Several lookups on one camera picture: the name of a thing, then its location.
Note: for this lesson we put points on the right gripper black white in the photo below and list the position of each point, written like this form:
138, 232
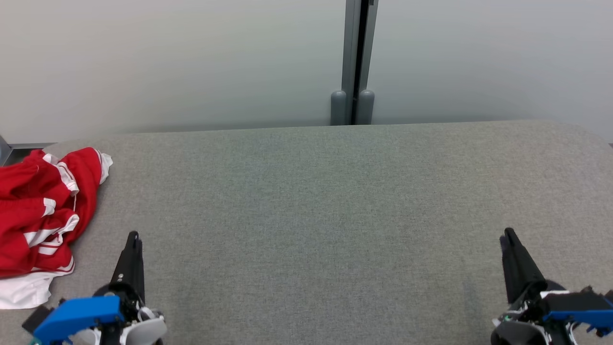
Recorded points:
529, 306

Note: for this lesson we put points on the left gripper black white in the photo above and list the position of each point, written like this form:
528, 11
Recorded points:
129, 299

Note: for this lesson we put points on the red basketball jersey white sleeves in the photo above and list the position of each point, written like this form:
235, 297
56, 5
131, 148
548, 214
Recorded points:
19, 239

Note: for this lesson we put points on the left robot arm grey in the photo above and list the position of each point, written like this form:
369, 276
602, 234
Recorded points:
148, 333

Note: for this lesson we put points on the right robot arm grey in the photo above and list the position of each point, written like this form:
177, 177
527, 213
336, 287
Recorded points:
517, 334

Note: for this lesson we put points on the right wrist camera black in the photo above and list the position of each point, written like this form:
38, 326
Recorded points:
574, 299

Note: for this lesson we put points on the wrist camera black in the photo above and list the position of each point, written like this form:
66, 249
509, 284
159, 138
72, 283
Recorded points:
574, 299
38, 318

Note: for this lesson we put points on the left blue camera mount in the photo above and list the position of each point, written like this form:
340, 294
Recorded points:
76, 314

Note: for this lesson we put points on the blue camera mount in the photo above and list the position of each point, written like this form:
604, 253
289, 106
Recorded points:
76, 314
579, 316

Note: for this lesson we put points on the right blue camera mount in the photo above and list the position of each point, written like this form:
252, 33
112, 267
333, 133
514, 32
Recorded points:
579, 316

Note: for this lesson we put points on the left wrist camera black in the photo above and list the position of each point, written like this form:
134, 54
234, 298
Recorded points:
38, 318

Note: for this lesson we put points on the grey partition post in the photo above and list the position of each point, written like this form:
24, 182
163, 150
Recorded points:
353, 57

